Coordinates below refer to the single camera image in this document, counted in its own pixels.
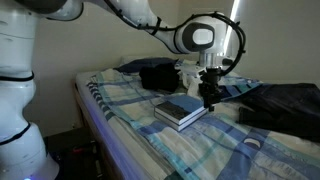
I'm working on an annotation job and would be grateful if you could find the white bed mattress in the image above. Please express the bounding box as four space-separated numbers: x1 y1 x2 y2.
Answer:
74 69 168 180

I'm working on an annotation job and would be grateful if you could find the blue cover book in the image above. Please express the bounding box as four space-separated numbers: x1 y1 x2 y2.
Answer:
153 94 209 133

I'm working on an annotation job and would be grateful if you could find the blue checkered bed blanket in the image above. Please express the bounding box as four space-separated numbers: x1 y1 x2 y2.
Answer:
86 59 320 180

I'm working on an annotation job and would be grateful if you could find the black garment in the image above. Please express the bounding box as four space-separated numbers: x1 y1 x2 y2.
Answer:
237 83 320 144

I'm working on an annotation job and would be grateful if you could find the teal navy striped cloth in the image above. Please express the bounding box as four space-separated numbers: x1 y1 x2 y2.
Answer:
218 79 264 103

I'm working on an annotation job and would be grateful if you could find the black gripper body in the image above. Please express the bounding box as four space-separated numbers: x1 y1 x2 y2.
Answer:
198 67 224 89

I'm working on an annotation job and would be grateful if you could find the white crumpled cloth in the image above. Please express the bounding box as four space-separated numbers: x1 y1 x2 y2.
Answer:
181 69 241 99

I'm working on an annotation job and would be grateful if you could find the dark blue pillow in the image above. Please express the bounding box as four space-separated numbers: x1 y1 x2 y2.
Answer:
114 57 179 74

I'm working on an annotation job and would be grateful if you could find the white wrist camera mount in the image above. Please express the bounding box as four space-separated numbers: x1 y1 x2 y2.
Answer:
174 62 206 80

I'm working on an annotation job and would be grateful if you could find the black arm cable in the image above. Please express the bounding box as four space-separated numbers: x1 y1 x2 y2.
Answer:
103 0 248 77

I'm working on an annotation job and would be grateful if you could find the black crumpled cloth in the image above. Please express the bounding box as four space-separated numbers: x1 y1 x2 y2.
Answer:
138 63 181 93

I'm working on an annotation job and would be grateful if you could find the red handled tool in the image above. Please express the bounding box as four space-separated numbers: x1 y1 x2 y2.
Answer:
72 144 98 155

